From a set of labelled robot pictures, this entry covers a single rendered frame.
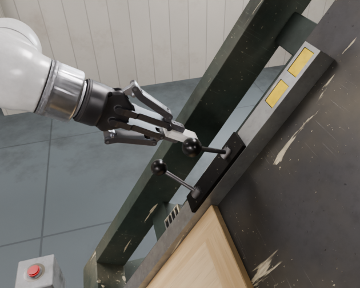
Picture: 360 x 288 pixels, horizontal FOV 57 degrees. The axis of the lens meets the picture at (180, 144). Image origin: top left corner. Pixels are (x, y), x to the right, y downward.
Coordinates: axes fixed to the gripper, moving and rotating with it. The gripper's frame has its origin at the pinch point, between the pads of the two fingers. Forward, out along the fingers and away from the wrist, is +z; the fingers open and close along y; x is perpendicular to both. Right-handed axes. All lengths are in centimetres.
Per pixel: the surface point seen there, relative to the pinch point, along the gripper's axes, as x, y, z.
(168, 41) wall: -320, 54, 108
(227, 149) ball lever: 1.1, -0.8, 10.7
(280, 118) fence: 3.1, -12.0, 15.1
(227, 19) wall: -321, 0, 160
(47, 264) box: -23, 76, -3
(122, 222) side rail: -21, 47, 12
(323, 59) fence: 3.1, -25.0, 14.4
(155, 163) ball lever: -4.1, 11.0, 1.1
